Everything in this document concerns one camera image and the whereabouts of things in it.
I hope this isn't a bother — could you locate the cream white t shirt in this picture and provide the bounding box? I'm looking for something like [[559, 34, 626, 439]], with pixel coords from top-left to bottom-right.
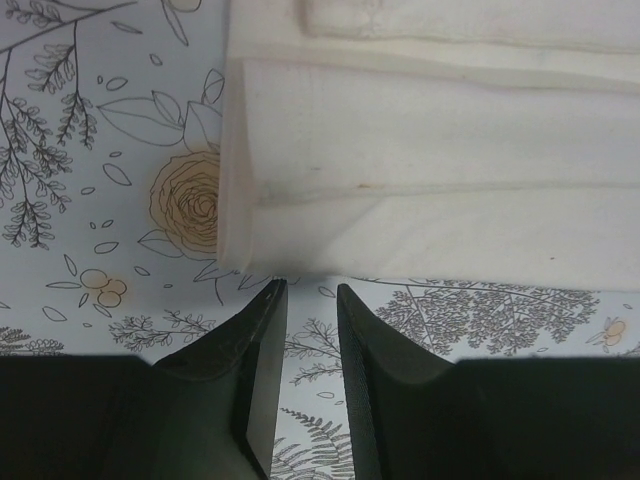
[[217, 1, 639, 291]]

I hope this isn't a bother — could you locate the floral patterned table mat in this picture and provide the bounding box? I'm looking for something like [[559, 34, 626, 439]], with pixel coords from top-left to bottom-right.
[[1, 1, 639, 479]]

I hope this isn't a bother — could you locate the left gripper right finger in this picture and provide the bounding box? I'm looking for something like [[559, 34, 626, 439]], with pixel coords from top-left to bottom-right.
[[337, 284, 639, 479]]

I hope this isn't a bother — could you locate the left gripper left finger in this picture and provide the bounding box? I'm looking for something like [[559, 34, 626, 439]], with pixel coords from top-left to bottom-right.
[[1, 280, 288, 479]]

